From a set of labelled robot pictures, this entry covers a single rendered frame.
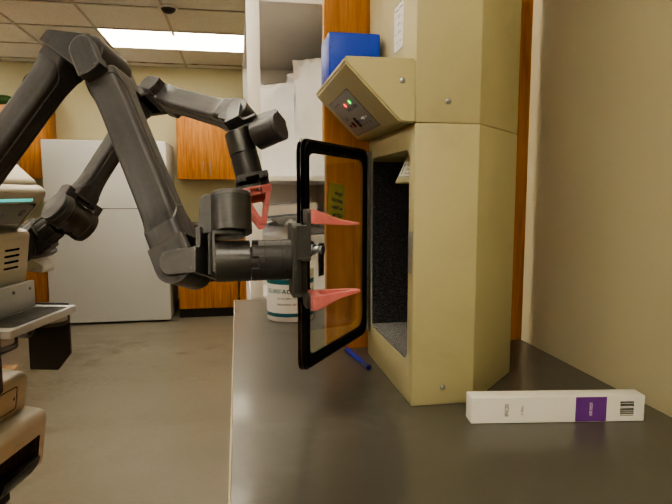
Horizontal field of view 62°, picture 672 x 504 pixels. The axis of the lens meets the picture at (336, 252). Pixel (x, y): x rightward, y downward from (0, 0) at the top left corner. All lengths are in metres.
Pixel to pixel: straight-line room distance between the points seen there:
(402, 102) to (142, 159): 0.41
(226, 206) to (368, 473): 0.40
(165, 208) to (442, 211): 0.43
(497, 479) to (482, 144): 0.52
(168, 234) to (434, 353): 0.47
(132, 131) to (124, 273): 5.03
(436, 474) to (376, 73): 0.59
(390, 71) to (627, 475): 0.66
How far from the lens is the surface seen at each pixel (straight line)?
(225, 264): 0.76
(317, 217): 0.77
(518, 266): 1.42
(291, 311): 1.56
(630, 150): 1.18
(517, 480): 0.79
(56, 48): 1.05
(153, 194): 0.85
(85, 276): 6.00
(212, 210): 0.80
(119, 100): 0.95
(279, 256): 0.77
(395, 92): 0.92
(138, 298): 5.93
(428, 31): 0.96
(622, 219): 1.19
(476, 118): 0.96
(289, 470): 0.78
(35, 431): 1.49
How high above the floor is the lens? 1.30
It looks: 6 degrees down
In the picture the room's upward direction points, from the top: straight up
